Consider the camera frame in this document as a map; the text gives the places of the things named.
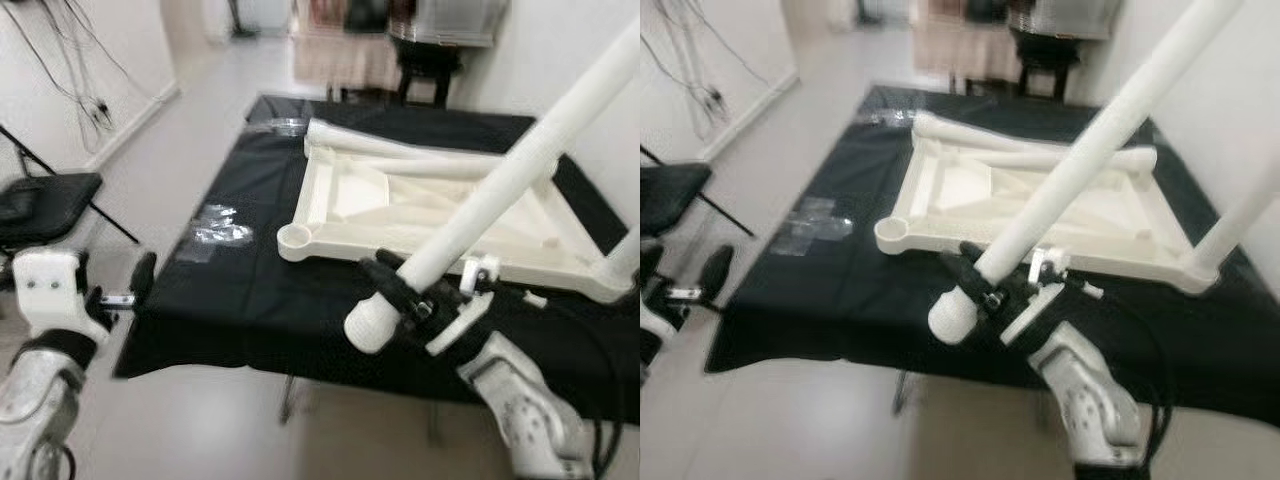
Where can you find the cross-shaped clear tape patch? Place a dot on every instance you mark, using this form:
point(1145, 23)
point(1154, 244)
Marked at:
point(810, 225)
point(215, 232)

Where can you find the black tablecloth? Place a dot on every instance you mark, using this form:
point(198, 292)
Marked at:
point(250, 320)
point(820, 320)

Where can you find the black folding chair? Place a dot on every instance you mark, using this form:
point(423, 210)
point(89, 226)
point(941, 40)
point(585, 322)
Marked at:
point(675, 195)
point(50, 200)

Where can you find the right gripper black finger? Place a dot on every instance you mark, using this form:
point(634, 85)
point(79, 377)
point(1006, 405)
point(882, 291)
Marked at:
point(388, 283)
point(968, 273)

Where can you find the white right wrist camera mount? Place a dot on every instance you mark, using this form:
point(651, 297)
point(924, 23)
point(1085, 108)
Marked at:
point(460, 325)
point(1030, 320)

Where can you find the grey metal tub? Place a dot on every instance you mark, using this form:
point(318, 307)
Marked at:
point(1065, 15)
point(450, 20)

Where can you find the black stool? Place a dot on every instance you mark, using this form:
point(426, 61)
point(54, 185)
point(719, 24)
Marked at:
point(430, 60)
point(1045, 50)

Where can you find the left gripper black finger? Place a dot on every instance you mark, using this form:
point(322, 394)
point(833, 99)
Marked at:
point(82, 268)
point(145, 280)
point(718, 270)
point(650, 262)

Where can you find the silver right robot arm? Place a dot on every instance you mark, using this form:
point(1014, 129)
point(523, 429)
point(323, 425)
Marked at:
point(520, 410)
point(1095, 400)

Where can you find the small clear tape patch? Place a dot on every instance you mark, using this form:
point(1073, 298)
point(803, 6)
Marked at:
point(277, 125)
point(890, 115)

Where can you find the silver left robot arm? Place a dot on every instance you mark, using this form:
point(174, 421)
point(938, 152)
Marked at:
point(648, 350)
point(35, 410)

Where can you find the beige hanging cloth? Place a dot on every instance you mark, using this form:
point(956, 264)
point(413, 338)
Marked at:
point(345, 60)
point(960, 50)

